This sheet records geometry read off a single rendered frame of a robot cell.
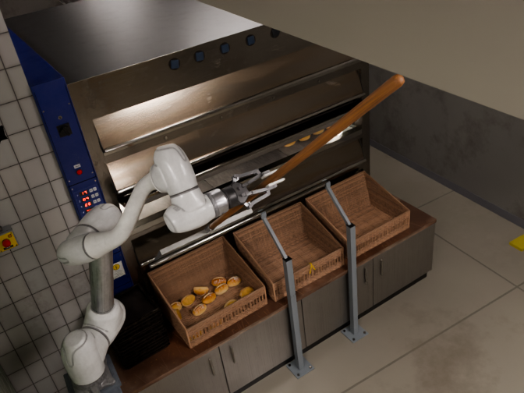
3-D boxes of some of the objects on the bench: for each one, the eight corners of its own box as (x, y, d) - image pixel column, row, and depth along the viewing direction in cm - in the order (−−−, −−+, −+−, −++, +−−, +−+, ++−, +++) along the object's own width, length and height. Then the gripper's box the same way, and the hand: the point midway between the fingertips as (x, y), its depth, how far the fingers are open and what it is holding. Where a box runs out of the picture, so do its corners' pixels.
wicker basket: (154, 305, 344) (144, 272, 329) (229, 266, 367) (222, 234, 352) (189, 350, 308) (180, 316, 293) (269, 304, 332) (264, 270, 317)
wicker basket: (236, 263, 368) (230, 231, 353) (303, 231, 390) (300, 200, 375) (274, 303, 332) (270, 270, 317) (345, 265, 354) (345, 231, 339)
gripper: (210, 182, 186) (267, 157, 196) (231, 223, 185) (287, 197, 195) (216, 175, 179) (274, 151, 189) (237, 218, 178) (295, 192, 188)
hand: (273, 178), depth 190 cm, fingers closed on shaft, 3 cm apart
